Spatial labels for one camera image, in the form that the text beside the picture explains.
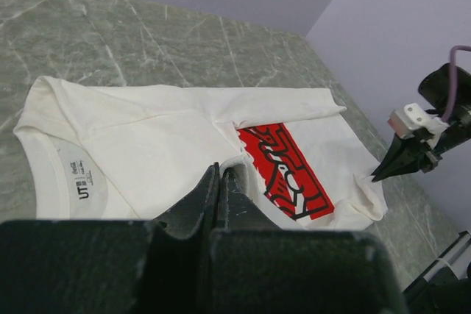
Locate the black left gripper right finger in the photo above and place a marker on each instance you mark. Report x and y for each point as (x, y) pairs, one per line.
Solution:
(257, 269)

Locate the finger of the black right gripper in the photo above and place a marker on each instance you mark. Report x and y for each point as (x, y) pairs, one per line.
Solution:
(403, 157)

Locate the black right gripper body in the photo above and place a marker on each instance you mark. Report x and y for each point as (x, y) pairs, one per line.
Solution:
(457, 134)

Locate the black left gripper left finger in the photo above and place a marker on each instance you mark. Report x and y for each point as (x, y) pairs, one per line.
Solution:
(92, 266)

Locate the white t-shirt red print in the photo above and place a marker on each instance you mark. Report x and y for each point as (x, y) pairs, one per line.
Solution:
(104, 152)

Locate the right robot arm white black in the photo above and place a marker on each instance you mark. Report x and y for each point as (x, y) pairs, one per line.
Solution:
(448, 97)

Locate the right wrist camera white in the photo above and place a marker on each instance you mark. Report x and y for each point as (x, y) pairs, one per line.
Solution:
(412, 121)

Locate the aluminium frame rail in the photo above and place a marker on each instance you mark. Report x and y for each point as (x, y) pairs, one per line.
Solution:
(444, 286)

